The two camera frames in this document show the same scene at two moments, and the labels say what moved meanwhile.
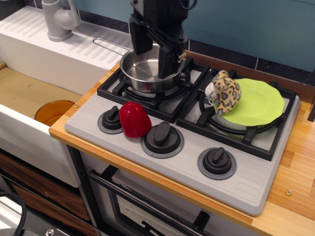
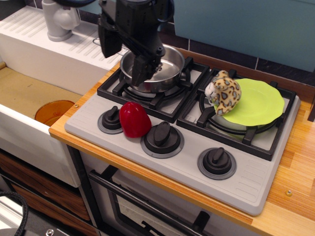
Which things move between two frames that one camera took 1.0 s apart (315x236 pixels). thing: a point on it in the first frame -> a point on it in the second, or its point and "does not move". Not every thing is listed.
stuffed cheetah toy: (223, 93) does not move
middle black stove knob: (162, 140) does not move
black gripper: (165, 19) -> (135, 22)
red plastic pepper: (135, 120) does not move
